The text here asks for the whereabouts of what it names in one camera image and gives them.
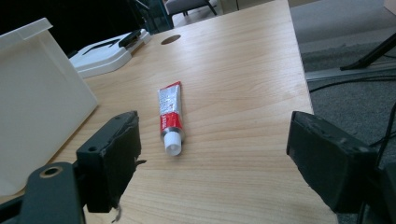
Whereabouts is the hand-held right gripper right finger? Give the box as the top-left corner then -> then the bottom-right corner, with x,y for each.
286,110 -> 379,215

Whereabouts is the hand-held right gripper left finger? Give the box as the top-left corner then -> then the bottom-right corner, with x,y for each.
76,110 -> 148,223

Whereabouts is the red and silver tube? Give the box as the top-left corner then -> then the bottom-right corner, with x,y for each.
157,80 -> 186,157

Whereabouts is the white plastic bin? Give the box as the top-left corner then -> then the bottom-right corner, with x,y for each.
0,17 -> 100,197

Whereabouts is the white flat device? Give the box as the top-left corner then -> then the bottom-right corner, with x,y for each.
68,28 -> 153,79

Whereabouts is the black stand leg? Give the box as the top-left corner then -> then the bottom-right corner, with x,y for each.
339,32 -> 396,71

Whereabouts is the black clip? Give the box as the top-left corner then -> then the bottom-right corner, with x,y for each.
118,29 -> 143,49

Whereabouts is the grey chair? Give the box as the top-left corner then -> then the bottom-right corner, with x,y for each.
163,0 -> 219,18

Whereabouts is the black cable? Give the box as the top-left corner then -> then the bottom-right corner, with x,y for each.
369,102 -> 396,169
308,74 -> 396,93

